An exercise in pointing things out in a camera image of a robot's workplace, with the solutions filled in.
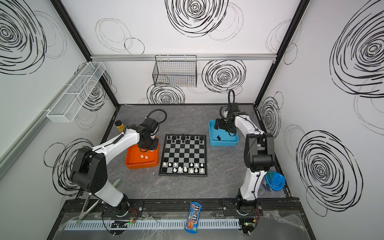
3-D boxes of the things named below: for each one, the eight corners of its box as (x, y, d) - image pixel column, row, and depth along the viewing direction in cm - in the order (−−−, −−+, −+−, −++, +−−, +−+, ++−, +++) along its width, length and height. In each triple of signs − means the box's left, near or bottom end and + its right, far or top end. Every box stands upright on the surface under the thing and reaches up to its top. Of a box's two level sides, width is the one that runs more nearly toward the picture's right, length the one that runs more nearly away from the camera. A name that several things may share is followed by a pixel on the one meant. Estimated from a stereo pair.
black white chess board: (159, 176, 86) (158, 175, 84) (165, 136, 104) (164, 134, 102) (207, 176, 86) (208, 175, 84) (205, 136, 104) (205, 134, 102)
